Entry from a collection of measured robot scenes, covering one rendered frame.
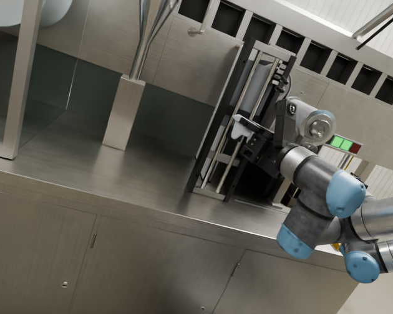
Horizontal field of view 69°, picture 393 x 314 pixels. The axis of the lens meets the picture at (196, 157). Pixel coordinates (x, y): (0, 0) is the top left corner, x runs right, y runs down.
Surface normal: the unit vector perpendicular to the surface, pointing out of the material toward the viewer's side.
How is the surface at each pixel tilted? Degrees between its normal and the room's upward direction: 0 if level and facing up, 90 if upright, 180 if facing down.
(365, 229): 105
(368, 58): 90
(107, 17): 90
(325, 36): 90
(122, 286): 90
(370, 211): 74
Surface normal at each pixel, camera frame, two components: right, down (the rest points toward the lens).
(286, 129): 0.62, -0.03
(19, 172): 0.36, -0.87
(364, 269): -0.46, 0.15
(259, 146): -0.76, -0.23
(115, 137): 0.12, 0.39
